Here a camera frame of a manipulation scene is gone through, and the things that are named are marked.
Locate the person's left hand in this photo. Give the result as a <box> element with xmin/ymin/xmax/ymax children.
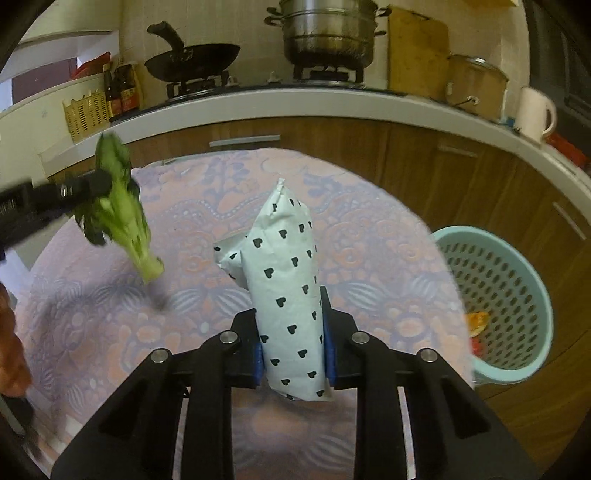
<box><xmin>0</xmin><ymin>281</ymin><xmax>33</xmax><ymax>398</ymax></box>

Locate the dark sauce bottle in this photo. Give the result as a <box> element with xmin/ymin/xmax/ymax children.
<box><xmin>102</xmin><ymin>62</ymin><xmax>123</xmax><ymax>123</ymax></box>
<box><xmin>115</xmin><ymin>62</ymin><xmax>141</xmax><ymax>114</ymax></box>

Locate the black wok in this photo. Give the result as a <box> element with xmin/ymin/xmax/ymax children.
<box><xmin>144</xmin><ymin>21</ymin><xmax>242</xmax><ymax>84</ymax></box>

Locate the red white box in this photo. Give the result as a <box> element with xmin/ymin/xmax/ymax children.
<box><xmin>69</xmin><ymin>52</ymin><xmax>112</xmax><ymax>79</ymax></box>

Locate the red snack packet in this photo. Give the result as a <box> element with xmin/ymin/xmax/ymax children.
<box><xmin>547</xmin><ymin>133</ymin><xmax>590</xmax><ymax>169</ymax></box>

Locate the white kitchen countertop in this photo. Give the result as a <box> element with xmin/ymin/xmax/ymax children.
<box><xmin>0</xmin><ymin>76</ymin><xmax>591</xmax><ymax>185</ymax></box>

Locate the teal plastic basket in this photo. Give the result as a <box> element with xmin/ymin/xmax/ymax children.
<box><xmin>431</xmin><ymin>225</ymin><xmax>554</xmax><ymax>387</ymax></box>

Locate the white heart print packet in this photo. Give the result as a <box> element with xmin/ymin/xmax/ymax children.
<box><xmin>213</xmin><ymin>178</ymin><xmax>334</xmax><ymax>402</ymax></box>

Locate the white mug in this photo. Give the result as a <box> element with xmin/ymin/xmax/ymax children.
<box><xmin>513</xmin><ymin>86</ymin><xmax>559</xmax><ymax>144</ymax></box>

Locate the wooden cutting board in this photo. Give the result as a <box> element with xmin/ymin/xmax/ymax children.
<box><xmin>387</xmin><ymin>6</ymin><xmax>451</xmax><ymax>100</ymax></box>

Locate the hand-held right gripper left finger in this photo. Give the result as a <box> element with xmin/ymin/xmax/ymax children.
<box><xmin>51</xmin><ymin>309</ymin><xmax>266</xmax><ymax>480</ymax></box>

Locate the orange packet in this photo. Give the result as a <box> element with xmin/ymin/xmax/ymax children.
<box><xmin>467</xmin><ymin>312</ymin><xmax>491</xmax><ymax>340</ymax></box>

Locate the patterned pink tablecloth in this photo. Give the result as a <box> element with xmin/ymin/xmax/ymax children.
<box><xmin>21</xmin><ymin>148</ymin><xmax>477</xmax><ymax>480</ymax></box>

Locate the steel steamer pot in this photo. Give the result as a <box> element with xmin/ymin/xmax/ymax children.
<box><xmin>264</xmin><ymin>0</ymin><xmax>388</xmax><ymax>70</ymax></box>

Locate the black gas stove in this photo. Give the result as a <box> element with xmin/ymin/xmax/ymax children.
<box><xmin>164</xmin><ymin>65</ymin><xmax>408</xmax><ymax>105</ymax></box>

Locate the green leafy vegetable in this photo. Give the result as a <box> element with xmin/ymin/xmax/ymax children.
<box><xmin>74</xmin><ymin>131</ymin><xmax>165</xmax><ymax>284</ymax></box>

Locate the silver cabinet handle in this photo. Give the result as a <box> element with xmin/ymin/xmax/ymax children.
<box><xmin>438</xmin><ymin>144</ymin><xmax>479</xmax><ymax>158</ymax></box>
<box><xmin>209</xmin><ymin>134</ymin><xmax>282</xmax><ymax>149</ymax></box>
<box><xmin>551</xmin><ymin>201</ymin><xmax>585</xmax><ymax>239</ymax></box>

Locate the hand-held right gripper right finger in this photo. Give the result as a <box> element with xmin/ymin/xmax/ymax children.
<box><xmin>318</xmin><ymin>285</ymin><xmax>541</xmax><ymax>480</ymax></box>

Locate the yellow plastic basket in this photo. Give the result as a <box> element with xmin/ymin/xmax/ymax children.
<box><xmin>62</xmin><ymin>90</ymin><xmax>112</xmax><ymax>142</ymax></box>

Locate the dark door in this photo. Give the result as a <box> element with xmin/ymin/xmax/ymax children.
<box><xmin>526</xmin><ymin>0</ymin><xmax>591</xmax><ymax>155</ymax></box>

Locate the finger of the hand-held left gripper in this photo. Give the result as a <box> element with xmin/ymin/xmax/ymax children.
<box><xmin>31</xmin><ymin>169</ymin><xmax>114</xmax><ymax>223</ymax></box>

